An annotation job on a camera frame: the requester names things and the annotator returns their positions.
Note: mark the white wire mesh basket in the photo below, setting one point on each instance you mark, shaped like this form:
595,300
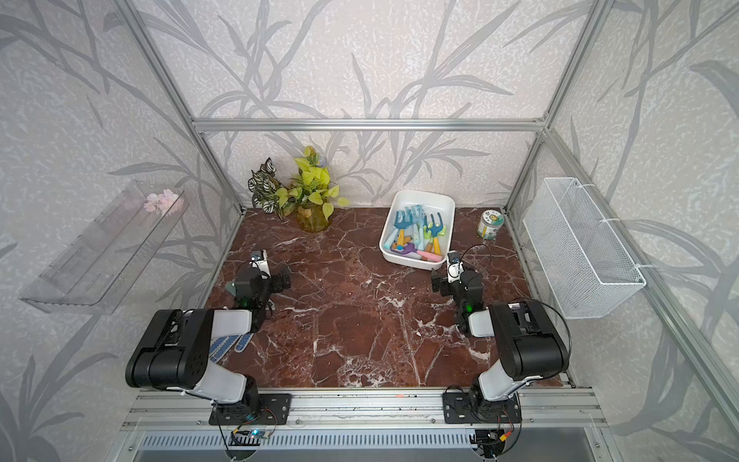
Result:
586,264

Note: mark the purple rake pink handle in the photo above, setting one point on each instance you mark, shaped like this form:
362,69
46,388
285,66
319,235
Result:
410,251

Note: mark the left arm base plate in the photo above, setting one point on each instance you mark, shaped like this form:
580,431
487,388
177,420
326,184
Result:
268,409

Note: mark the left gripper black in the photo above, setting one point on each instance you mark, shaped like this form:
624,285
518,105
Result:
277,287

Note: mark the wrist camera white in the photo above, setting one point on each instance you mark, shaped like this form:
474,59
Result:
259,261
454,263

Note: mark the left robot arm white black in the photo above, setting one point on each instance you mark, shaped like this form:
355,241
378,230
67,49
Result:
174,352

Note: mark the dark teal fork yellow handle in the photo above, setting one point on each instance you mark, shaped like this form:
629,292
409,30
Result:
403,221

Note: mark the white plastic storage box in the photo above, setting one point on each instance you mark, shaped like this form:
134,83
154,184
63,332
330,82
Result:
432,204

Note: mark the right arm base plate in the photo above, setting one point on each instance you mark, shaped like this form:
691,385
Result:
469,407

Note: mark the clear acrylic wall shelf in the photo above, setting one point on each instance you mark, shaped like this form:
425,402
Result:
96,272

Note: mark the blue patterned cloth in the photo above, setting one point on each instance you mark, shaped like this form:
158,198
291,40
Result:
223,346

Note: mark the aluminium front rail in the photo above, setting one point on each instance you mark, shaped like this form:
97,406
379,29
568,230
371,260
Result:
374,408

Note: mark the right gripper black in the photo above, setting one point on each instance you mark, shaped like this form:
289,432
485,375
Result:
443,280

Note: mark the potted plant amber vase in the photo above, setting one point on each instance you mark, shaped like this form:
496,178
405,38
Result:
311,196

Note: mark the light blue fork pale handle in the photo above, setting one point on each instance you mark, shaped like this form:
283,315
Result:
418,226

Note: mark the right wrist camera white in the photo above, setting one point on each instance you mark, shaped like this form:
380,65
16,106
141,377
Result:
454,263

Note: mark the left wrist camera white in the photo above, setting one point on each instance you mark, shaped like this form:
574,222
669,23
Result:
259,261

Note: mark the dark teal rake yellow handle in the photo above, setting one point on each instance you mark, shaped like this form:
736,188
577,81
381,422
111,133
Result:
434,228

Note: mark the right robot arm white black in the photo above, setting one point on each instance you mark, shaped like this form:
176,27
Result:
530,348

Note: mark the pink artificial flowers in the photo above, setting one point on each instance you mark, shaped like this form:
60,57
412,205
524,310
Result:
164,203

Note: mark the small jar green label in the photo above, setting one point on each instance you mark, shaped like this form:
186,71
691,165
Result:
490,223

